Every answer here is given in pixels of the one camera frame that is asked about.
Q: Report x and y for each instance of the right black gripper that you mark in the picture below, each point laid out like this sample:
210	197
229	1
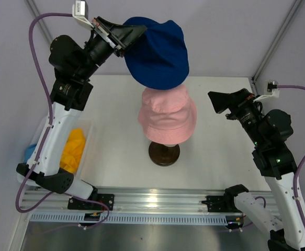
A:
236	102

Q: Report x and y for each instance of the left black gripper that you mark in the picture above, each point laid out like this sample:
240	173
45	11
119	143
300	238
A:
125	35

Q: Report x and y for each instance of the dark blue bucket hat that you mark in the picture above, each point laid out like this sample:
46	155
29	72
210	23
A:
159	59

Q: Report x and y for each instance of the pink bucket hat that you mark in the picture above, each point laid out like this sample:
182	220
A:
167	116

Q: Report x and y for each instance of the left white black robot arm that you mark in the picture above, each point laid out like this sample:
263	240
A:
73	67

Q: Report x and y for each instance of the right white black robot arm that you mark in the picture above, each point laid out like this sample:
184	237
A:
275	163

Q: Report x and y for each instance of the cream mannequin head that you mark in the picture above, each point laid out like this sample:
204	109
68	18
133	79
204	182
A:
167	145

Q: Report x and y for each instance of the dark round wooden stand base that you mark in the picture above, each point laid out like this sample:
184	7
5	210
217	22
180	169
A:
163	155

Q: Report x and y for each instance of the white plastic basket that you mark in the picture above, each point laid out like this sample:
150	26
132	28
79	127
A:
87	128

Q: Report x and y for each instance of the yellow hat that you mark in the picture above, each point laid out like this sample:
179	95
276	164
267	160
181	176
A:
73	151

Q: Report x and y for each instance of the light blue hat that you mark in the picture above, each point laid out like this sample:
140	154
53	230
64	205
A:
28	152

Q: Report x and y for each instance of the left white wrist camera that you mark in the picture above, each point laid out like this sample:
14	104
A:
80	12

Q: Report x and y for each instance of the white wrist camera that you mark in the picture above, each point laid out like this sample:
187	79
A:
80	12
271	91

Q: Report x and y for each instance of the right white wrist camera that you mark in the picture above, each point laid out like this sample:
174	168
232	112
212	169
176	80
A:
271	91

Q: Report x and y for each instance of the white slotted cable duct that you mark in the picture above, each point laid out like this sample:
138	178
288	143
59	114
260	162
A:
125	218

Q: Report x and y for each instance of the right aluminium corner post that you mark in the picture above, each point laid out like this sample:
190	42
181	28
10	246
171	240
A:
278	37

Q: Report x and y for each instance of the aluminium mounting rail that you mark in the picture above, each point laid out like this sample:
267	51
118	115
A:
146	201

